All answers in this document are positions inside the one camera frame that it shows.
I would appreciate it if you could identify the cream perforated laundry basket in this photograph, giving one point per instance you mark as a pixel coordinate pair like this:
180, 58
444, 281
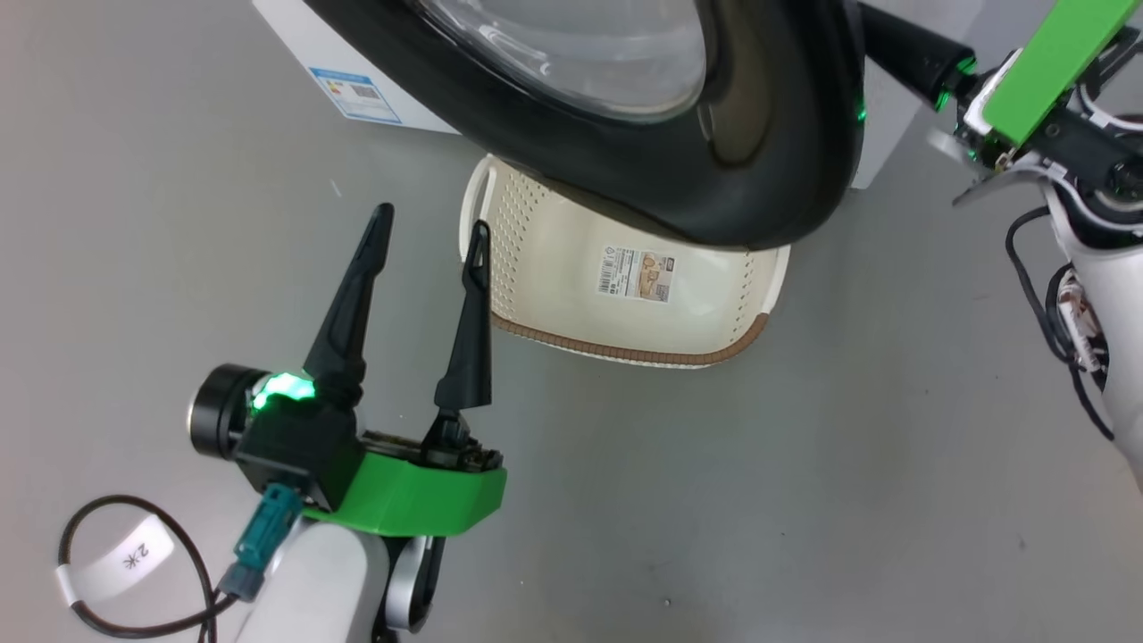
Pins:
554, 286

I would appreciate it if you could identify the white washing machine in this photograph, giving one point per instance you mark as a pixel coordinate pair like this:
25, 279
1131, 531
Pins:
312, 36

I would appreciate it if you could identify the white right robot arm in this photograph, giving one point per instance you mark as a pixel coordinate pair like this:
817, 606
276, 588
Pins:
1116, 304

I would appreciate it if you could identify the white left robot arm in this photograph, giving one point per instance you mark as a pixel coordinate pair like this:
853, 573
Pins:
317, 580

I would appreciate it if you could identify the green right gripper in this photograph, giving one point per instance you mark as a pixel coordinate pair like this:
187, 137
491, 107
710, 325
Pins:
1054, 62

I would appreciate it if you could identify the black round glass machine door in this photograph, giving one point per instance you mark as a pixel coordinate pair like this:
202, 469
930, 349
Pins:
768, 134

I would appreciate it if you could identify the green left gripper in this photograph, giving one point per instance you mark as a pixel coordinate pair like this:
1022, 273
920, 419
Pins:
420, 496

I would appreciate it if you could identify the basket product label sticker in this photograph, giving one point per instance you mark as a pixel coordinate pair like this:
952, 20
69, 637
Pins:
636, 273

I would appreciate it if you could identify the blue energy label sticker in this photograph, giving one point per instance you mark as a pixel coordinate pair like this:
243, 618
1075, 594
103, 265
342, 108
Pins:
357, 94

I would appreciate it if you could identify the teal left camera connector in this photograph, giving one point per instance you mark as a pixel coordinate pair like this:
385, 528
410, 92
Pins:
268, 527

